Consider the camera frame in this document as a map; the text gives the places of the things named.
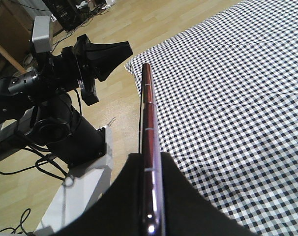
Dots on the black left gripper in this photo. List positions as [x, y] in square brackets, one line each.
[70, 70]

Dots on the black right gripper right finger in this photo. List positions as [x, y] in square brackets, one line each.
[187, 212]

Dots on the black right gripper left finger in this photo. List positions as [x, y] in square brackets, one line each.
[117, 212]

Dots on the black foldable smartphone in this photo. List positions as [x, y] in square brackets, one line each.
[153, 211]

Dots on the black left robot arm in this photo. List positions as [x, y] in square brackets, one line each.
[41, 108]

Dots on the checkered bed sheet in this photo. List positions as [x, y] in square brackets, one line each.
[227, 107]

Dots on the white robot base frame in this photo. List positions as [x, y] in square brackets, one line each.
[40, 195]

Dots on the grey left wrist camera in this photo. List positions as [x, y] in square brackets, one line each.
[42, 34]

